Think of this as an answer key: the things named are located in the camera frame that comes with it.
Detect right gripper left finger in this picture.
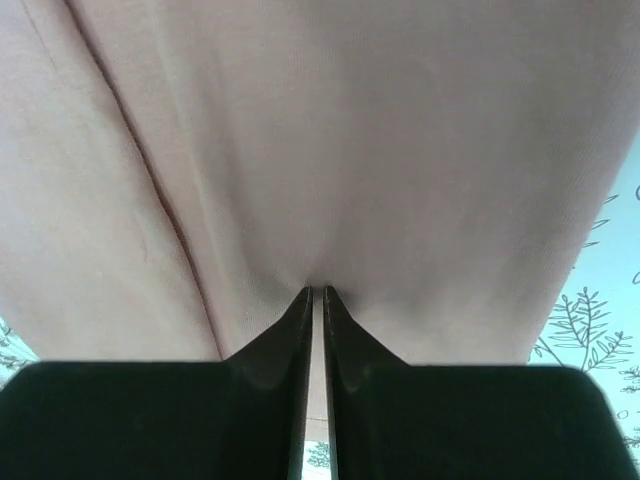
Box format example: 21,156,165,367
1,288,313,479

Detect floral table mat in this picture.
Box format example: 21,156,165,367
0,144,640,480

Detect pink mario t shirt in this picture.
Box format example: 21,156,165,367
0,0,640,421

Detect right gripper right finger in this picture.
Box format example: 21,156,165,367
323,288,630,480

